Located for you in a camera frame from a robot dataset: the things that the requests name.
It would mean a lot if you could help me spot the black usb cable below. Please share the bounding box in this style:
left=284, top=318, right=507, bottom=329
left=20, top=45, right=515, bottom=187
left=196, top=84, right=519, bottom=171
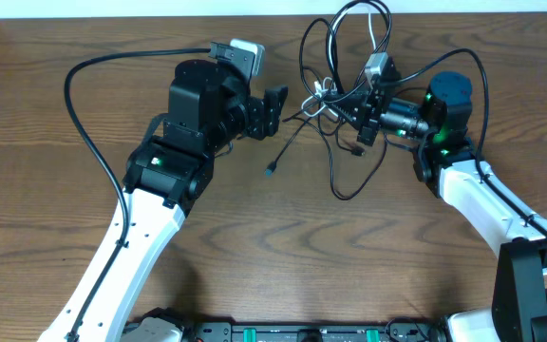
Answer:
left=263, top=0, right=426, bottom=200

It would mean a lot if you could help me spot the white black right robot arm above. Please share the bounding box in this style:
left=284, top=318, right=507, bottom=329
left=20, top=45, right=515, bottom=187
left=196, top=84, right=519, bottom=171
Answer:
left=322, top=53, right=547, bottom=341

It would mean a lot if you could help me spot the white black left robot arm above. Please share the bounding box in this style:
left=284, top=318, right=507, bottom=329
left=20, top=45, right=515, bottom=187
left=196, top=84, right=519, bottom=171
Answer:
left=40, top=60, right=289, bottom=341

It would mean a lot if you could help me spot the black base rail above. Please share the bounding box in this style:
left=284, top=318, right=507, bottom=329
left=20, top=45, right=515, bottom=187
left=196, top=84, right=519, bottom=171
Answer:
left=121, top=308, right=445, bottom=342

